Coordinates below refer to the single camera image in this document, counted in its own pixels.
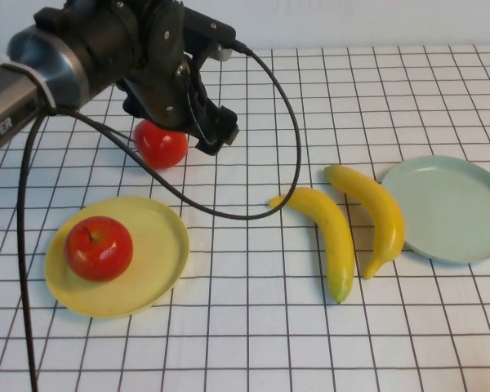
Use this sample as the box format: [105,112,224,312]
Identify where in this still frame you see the white zip tie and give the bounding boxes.
[0,58,59,114]

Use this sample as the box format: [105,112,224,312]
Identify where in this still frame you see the yellow round plate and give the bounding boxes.
[43,195,191,320]

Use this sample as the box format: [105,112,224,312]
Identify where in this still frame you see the red apple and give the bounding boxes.
[132,118,189,171]
[63,216,134,283]

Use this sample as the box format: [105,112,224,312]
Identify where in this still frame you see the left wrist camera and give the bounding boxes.
[182,6,238,63]

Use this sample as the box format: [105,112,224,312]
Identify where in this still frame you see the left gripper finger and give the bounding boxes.
[121,78,149,120]
[194,105,240,157]

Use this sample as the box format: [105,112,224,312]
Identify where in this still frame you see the yellow banana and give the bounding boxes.
[268,186,355,305]
[323,163,406,280]

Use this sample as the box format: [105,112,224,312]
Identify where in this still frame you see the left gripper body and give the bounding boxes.
[145,60,229,138]

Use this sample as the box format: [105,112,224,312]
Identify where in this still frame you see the left camera black cable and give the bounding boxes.
[18,40,303,392]

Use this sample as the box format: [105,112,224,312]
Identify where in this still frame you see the white grid-pattern tablecloth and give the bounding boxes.
[0,43,490,392]

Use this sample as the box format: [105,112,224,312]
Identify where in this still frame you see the light blue round plate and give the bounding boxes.
[380,154,490,266]

